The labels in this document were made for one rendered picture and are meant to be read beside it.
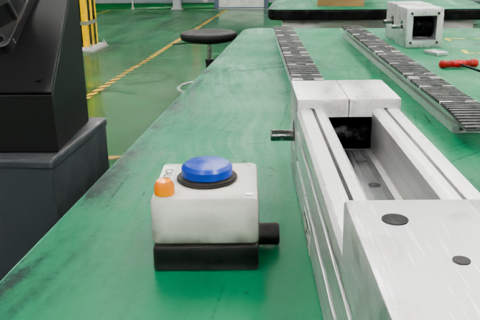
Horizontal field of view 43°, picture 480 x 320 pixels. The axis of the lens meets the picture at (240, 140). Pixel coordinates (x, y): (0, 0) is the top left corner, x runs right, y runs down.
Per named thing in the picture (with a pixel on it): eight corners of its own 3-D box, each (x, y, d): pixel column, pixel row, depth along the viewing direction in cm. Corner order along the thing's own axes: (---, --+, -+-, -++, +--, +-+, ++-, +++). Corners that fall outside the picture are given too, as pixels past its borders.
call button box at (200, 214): (166, 226, 54) (163, 158, 52) (276, 226, 54) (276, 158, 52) (153, 271, 46) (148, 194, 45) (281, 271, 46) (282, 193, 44)
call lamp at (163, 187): (156, 189, 46) (155, 174, 46) (176, 189, 46) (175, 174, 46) (153, 197, 45) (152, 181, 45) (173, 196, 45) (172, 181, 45)
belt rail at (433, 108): (342, 36, 172) (342, 25, 171) (356, 36, 172) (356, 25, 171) (451, 133, 80) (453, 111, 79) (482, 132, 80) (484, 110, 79)
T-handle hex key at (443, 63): (436, 68, 124) (437, 59, 124) (475, 66, 125) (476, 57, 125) (476, 83, 109) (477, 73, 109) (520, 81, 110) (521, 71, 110)
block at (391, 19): (376, 36, 171) (378, 1, 168) (416, 36, 171) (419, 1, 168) (386, 41, 161) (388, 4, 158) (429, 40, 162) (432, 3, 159)
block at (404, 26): (385, 42, 160) (387, 5, 157) (428, 41, 160) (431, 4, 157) (395, 48, 150) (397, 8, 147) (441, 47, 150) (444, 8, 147)
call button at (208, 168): (184, 176, 51) (183, 153, 50) (233, 176, 50) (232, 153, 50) (179, 195, 47) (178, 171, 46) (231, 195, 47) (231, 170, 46)
